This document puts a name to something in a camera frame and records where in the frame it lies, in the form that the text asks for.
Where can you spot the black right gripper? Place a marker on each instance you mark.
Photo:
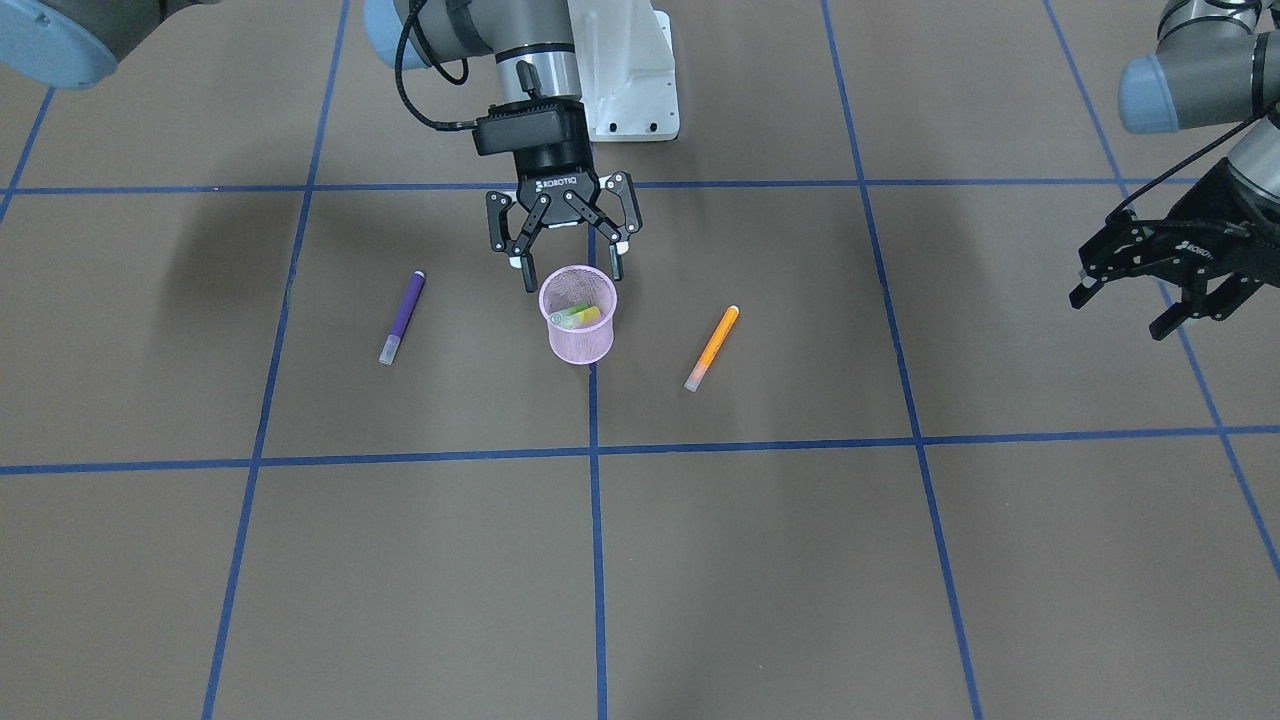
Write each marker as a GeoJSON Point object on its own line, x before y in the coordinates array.
{"type": "Point", "coordinates": [553, 163]}

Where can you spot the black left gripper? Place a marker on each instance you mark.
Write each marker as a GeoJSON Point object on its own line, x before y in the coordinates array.
{"type": "Point", "coordinates": [1200, 232]}

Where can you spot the yellow marker pen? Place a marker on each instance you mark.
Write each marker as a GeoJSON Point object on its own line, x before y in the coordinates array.
{"type": "Point", "coordinates": [589, 317]}

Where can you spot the purple marker pen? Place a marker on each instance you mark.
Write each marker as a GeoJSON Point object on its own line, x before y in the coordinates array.
{"type": "Point", "coordinates": [401, 321]}

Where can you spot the orange marker pen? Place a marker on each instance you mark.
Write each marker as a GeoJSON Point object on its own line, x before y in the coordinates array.
{"type": "Point", "coordinates": [712, 348]}

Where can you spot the green marker pen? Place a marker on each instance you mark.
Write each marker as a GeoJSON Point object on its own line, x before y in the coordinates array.
{"type": "Point", "coordinates": [569, 316]}

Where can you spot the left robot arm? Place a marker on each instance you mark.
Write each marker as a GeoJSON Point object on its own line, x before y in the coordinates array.
{"type": "Point", "coordinates": [1212, 66]}

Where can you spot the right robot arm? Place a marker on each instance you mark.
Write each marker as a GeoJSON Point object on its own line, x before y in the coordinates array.
{"type": "Point", "coordinates": [539, 83]}

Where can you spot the pink mesh pen holder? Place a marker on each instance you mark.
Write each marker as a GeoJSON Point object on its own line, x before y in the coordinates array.
{"type": "Point", "coordinates": [578, 304]}

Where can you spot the white camera stand pillar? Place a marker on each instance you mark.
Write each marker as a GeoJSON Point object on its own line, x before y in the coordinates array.
{"type": "Point", "coordinates": [627, 71]}

